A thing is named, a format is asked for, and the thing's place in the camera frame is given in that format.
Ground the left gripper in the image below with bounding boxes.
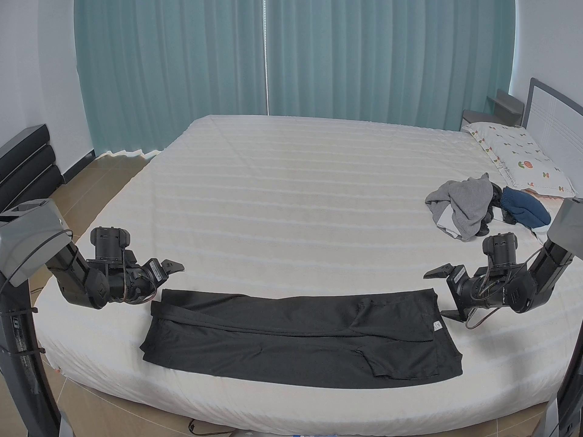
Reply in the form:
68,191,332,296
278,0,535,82
132,258,185,300

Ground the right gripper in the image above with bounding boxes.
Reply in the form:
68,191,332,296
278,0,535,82
424,264,487,322

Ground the black T-shirt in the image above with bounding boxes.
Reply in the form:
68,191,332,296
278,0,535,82
139,288,464,389

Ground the bed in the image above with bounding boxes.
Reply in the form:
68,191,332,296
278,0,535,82
34,78,583,431

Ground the grey garment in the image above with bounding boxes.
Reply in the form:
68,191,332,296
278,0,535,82
425,173,495,241

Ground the black shiny garment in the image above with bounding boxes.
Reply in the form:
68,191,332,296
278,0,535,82
476,185,505,238

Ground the dark blue garment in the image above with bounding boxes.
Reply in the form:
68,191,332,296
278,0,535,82
501,187,552,229

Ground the white printed pillow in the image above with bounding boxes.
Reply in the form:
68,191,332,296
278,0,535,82
461,121,578,198

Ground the grey bedside table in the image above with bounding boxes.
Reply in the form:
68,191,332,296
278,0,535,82
462,88,527,131

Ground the blue-green curtain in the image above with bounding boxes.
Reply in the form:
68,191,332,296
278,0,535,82
265,0,517,131
74,0,270,156

